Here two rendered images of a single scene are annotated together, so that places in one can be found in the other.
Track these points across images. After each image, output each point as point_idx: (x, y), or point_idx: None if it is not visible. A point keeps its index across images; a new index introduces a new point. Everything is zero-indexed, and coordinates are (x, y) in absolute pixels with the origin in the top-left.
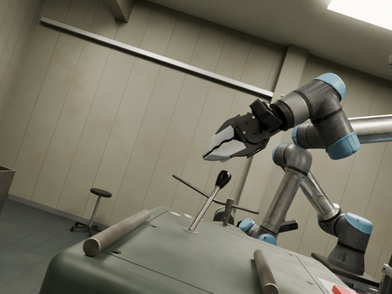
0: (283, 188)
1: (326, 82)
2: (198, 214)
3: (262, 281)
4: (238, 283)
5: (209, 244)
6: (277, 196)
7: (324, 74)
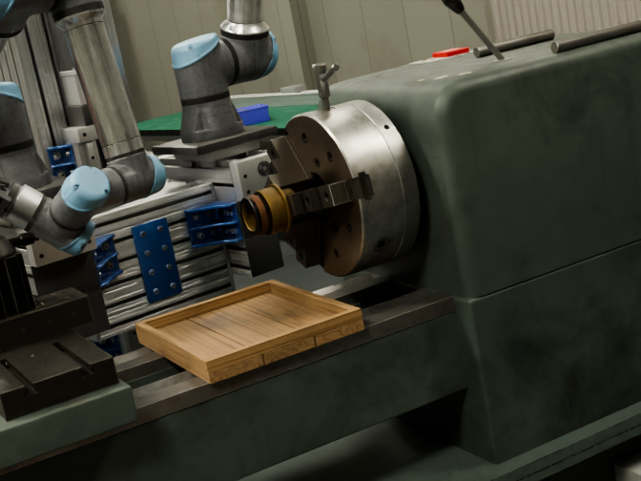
0: (113, 54)
1: None
2: (491, 42)
3: (547, 33)
4: (556, 40)
5: (512, 54)
6: (117, 75)
7: None
